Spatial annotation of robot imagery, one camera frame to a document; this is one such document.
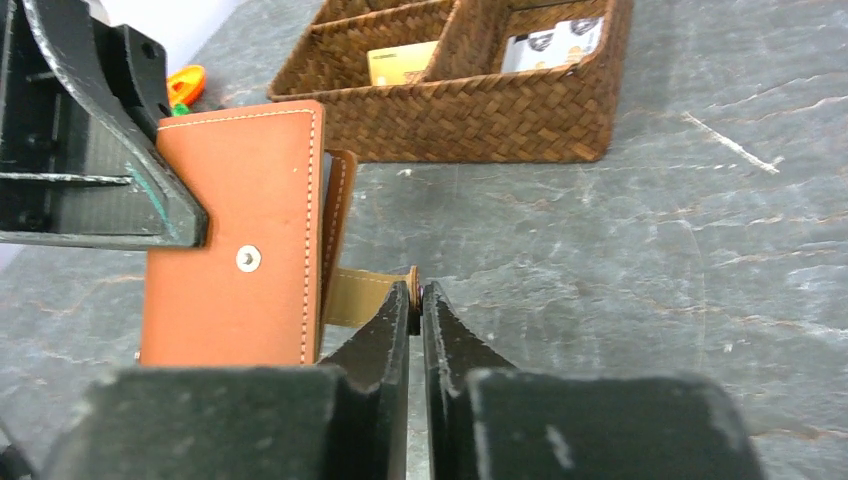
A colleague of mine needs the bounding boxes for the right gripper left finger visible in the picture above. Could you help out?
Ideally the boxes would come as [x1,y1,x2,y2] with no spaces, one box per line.
[43,282,411,479]

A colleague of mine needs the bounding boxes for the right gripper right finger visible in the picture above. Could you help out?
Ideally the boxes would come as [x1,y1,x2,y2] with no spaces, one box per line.
[422,283,765,479]

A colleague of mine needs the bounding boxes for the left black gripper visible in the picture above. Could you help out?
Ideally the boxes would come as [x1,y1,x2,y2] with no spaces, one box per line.
[0,0,210,251]

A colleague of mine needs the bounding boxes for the brown leather card holder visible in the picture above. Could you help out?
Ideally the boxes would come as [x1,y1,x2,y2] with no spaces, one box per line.
[137,99,425,368]

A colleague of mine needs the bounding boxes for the gold card in basket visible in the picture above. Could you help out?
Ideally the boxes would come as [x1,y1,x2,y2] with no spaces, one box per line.
[367,41,438,86]

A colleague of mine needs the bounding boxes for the white cards in basket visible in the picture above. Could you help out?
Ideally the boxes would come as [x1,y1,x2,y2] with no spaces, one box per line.
[501,17,604,73]

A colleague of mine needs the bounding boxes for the green toy block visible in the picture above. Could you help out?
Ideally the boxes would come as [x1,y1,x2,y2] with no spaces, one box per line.
[171,103,192,117]

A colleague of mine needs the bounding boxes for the orange plastic letter toy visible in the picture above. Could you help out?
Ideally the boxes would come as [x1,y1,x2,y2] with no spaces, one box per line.
[166,65,206,107]

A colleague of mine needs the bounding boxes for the brown wicker divided basket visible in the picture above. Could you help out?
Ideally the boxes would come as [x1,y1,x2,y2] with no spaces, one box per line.
[268,0,633,163]

